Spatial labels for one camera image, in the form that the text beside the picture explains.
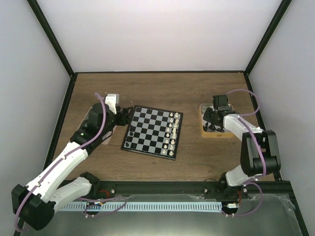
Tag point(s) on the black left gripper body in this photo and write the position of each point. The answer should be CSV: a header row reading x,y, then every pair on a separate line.
x,y
124,120

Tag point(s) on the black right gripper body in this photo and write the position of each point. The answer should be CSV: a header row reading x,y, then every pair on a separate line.
x,y
210,118

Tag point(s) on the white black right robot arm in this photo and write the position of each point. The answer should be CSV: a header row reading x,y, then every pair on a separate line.
x,y
260,154

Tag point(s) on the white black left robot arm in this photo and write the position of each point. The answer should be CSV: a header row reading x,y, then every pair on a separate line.
x,y
41,198

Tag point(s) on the black chess piece in tin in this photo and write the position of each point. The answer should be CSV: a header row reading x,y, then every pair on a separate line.
x,y
219,129

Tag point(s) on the magnetic chess board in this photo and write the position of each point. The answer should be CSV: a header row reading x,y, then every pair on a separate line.
x,y
153,128

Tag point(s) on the gold metal tin tray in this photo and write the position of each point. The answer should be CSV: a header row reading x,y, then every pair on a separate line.
x,y
207,130

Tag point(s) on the pink metal tin tray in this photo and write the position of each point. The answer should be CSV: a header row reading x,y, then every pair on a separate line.
x,y
91,125

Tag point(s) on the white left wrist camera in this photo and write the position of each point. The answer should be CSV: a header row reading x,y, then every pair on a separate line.
x,y
112,100

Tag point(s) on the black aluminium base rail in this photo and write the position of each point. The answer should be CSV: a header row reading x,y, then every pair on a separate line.
x,y
208,189

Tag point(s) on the light blue slotted cable duct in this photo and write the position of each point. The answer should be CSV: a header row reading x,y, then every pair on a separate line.
x,y
146,207

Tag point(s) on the black enclosure frame post right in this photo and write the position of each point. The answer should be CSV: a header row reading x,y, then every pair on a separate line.
x,y
281,10

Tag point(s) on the black enclosure frame post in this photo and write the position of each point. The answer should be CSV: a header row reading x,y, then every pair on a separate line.
x,y
35,7
281,10

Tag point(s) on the black enclosure frame post left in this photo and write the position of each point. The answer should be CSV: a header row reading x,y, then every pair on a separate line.
x,y
35,7

